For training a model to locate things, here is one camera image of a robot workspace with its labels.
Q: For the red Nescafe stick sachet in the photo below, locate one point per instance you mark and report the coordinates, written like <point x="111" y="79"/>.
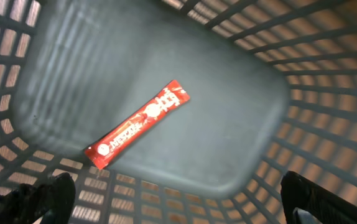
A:
<point x="106" y="149"/>

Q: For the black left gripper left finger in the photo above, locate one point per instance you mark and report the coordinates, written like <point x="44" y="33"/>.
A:
<point x="51" y="201"/>

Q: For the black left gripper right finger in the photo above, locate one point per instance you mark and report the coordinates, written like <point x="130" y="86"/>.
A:
<point x="304" y="201"/>

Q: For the grey plastic mesh basket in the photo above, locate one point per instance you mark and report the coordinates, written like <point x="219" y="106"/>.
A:
<point x="272" y="85"/>

